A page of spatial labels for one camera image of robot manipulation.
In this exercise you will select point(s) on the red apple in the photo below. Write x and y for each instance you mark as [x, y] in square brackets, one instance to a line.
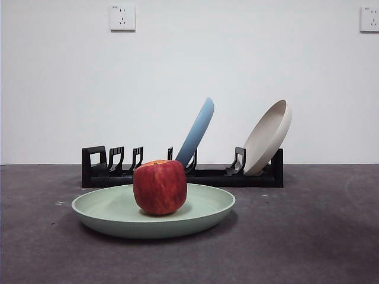
[160, 186]

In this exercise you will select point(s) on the green plate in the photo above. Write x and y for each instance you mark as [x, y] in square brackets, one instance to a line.
[103, 207]

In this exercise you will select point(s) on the blue plate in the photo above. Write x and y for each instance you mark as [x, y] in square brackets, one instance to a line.
[198, 130]

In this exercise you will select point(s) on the black plate rack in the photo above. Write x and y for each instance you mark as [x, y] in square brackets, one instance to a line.
[225, 180]

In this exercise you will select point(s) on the beige plate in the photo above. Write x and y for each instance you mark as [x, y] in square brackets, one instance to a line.
[263, 142]

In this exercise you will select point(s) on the white wall socket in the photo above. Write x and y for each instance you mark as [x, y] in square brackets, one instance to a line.
[370, 19]
[122, 17]

